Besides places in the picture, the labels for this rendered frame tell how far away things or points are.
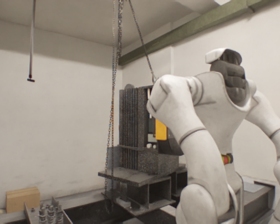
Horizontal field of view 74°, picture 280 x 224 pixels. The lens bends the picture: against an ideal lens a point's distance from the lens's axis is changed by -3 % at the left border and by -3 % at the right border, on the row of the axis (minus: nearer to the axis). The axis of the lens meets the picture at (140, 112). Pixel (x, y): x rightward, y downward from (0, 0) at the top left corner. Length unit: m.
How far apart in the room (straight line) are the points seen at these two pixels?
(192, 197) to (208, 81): 0.35
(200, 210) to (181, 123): 0.19
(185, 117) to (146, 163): 1.17
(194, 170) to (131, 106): 1.30
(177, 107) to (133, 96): 1.21
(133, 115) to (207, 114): 1.08
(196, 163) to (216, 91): 0.26
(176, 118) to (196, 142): 0.08
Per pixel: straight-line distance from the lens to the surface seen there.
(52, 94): 3.61
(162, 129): 1.37
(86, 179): 3.91
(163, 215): 1.59
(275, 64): 2.34
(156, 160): 1.55
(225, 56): 0.72
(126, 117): 1.75
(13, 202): 3.34
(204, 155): 0.43
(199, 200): 0.43
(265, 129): 0.86
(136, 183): 1.39
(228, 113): 0.64
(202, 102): 0.63
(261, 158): 2.35
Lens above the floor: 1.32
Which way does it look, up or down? 3 degrees up
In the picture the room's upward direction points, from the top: straight up
